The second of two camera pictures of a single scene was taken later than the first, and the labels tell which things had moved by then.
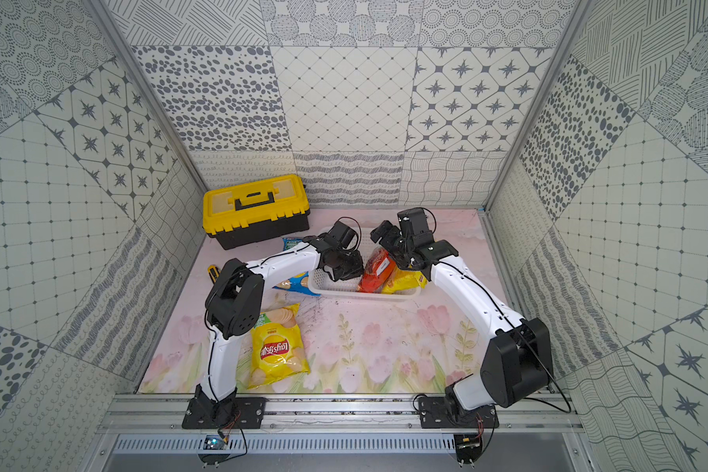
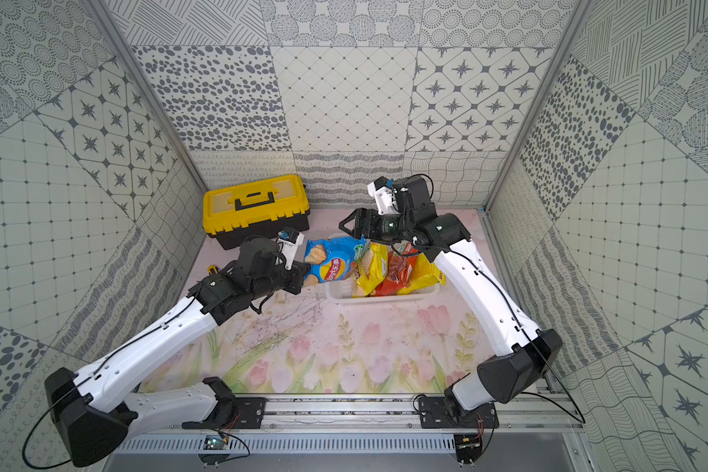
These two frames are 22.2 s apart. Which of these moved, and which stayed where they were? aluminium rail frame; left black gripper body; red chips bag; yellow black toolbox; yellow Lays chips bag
Moved: red chips bag; left black gripper body; yellow Lays chips bag
Stayed: yellow black toolbox; aluminium rail frame
